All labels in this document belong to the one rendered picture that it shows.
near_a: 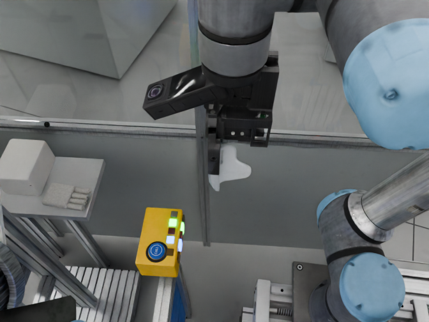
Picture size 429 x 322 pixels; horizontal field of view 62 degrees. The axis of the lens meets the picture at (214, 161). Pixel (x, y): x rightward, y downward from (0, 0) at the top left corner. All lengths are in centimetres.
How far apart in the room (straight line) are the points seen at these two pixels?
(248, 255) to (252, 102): 169
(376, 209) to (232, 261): 139
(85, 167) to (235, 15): 111
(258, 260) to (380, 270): 136
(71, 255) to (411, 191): 185
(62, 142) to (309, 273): 97
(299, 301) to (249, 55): 70
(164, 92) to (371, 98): 28
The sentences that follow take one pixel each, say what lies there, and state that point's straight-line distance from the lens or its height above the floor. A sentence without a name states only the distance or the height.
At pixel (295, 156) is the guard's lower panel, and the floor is 89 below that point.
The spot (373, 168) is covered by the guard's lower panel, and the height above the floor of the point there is 84.
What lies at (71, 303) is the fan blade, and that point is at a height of 121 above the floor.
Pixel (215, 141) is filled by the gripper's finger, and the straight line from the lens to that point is 44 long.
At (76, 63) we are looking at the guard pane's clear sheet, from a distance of 113.
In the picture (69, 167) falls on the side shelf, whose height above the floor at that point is 86.
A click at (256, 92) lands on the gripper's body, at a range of 42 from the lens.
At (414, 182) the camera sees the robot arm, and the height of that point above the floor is 141.
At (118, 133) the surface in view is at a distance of 129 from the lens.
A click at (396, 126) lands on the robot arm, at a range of 24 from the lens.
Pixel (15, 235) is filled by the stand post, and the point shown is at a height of 95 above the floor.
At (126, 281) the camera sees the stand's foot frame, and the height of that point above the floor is 6.
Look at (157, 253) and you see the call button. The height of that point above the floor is 108.
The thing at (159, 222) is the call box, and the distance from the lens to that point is 97.
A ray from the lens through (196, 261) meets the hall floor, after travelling 205.
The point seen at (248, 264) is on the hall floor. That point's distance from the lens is 205.
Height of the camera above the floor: 193
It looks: 55 degrees down
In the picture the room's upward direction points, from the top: straight up
